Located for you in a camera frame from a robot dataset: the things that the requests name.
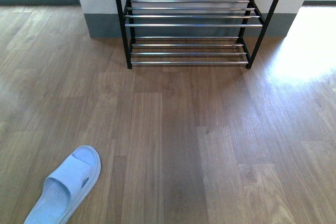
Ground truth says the light blue slipper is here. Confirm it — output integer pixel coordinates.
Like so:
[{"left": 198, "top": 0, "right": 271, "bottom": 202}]
[{"left": 24, "top": 145, "right": 101, "bottom": 223}]

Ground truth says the black metal shoe rack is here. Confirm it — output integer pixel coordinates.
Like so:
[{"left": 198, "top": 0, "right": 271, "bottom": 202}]
[{"left": 115, "top": 0, "right": 279, "bottom": 69}]

